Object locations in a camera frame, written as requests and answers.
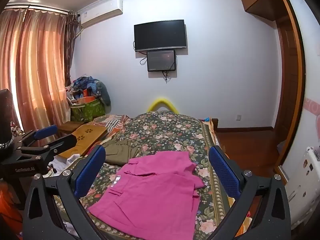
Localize small black monitor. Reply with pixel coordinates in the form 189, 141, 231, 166
146, 50, 176, 72

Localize white appliance with stickers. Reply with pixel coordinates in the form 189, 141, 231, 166
285, 146, 320, 228

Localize yellow foam tube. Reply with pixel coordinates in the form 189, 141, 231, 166
147, 97, 179, 113

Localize white cloth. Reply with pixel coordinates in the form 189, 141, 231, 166
53, 154, 81, 174

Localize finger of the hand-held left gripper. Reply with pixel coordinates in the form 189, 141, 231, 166
15, 124, 59, 150
16, 134, 77, 161

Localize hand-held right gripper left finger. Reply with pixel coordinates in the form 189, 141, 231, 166
22, 145, 107, 240

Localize olive green pants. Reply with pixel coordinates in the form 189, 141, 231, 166
101, 139, 140, 166

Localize white air conditioner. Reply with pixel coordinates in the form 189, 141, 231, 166
78, 0, 124, 29

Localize striped cloth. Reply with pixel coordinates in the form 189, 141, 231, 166
86, 114, 130, 133

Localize brown tied curtain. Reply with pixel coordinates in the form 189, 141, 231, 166
64, 10, 80, 87

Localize green patterned bag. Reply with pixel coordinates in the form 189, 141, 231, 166
70, 97, 105, 123

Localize wall-mounted black television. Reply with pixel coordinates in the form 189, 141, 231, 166
134, 19, 188, 52

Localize pink pants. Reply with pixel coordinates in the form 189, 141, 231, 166
88, 151, 205, 240

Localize wooden bed frame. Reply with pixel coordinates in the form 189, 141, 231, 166
200, 117, 220, 133

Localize wooden lap desk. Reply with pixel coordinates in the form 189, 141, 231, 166
59, 124, 108, 158

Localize pink orange curtain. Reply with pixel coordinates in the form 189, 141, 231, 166
0, 6, 72, 133

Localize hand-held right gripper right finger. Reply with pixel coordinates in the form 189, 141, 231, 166
209, 145, 292, 240

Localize floral bedspread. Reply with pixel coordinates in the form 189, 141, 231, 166
54, 110, 248, 240

